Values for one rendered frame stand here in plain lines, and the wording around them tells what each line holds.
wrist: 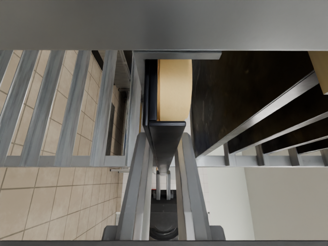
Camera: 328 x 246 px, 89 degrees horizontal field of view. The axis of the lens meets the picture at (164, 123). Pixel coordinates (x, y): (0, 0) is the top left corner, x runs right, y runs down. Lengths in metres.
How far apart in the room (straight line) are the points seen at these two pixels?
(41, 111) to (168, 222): 0.48
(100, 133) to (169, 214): 0.28
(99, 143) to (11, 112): 0.29
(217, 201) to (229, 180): 0.56
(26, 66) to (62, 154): 0.34
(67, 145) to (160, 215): 0.31
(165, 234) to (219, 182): 3.95
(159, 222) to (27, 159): 0.39
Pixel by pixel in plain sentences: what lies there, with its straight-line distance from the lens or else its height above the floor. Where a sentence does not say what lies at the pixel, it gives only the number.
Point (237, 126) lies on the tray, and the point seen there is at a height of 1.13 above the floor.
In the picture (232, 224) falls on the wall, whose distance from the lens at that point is 4.52.
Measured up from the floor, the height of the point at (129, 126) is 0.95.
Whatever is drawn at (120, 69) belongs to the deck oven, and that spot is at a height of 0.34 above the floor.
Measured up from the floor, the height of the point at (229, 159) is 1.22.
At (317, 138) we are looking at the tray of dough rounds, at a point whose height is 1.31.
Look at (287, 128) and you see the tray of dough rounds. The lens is 0.29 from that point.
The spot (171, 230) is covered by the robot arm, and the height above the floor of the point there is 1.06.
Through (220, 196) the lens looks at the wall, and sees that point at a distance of 4.38.
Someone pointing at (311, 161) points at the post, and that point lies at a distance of 0.62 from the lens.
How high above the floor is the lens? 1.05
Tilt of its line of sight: level
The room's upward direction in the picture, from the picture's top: 90 degrees clockwise
